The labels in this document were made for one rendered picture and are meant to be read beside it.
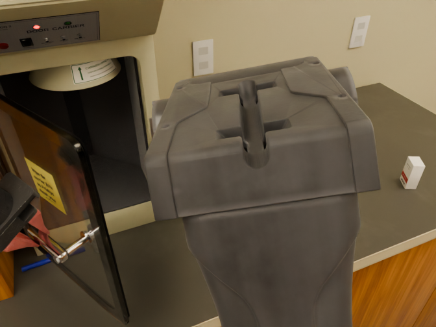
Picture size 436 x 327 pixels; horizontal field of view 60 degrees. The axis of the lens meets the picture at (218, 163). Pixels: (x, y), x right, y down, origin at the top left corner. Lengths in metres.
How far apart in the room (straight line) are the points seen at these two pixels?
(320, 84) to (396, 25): 1.57
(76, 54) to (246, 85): 0.55
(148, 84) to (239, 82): 0.58
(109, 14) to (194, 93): 0.44
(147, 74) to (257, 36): 0.66
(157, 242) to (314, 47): 0.93
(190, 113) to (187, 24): 1.07
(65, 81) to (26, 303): 0.45
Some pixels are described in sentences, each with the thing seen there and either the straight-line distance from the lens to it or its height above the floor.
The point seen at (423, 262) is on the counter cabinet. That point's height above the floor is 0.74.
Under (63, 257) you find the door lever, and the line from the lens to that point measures 0.59.
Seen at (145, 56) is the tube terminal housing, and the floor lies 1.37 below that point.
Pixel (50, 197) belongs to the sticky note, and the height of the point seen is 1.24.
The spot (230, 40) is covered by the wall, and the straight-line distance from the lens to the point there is 1.29.
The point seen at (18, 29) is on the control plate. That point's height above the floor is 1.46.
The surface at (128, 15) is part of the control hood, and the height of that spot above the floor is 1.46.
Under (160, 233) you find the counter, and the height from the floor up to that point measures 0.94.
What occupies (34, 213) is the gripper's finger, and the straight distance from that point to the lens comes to 0.56.
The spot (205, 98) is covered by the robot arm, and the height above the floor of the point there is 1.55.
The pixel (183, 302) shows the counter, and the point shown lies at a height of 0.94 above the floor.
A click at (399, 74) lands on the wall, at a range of 1.87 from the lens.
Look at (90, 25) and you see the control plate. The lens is 0.63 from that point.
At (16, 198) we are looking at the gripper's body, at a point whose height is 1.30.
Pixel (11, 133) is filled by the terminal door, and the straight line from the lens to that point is 0.63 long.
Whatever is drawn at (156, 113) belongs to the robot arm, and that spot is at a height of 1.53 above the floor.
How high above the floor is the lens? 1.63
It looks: 38 degrees down
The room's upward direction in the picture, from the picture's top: straight up
